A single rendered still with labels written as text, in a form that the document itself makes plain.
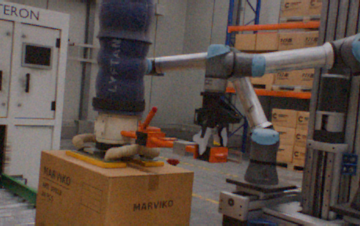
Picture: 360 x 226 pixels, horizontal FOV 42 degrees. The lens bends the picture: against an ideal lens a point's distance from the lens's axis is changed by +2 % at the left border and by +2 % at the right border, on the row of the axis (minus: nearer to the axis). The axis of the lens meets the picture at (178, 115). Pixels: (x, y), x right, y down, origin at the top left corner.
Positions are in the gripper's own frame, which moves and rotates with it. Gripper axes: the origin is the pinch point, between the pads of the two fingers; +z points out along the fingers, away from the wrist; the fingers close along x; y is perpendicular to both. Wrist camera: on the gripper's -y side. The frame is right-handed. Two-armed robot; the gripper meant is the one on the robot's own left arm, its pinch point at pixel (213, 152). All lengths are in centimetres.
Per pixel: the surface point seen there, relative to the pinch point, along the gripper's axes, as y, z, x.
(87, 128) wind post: 916, 92, -451
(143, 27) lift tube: 49, -44, -2
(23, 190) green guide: 209, 60, -21
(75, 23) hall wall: 936, -160, -409
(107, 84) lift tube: 55, -19, 10
